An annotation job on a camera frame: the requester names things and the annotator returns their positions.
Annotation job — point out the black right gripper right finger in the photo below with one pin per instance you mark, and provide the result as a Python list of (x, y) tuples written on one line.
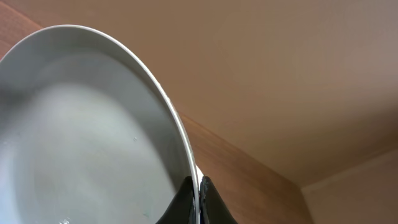
[(213, 208)]

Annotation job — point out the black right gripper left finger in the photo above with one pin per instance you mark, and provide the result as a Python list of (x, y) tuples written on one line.
[(181, 210)]

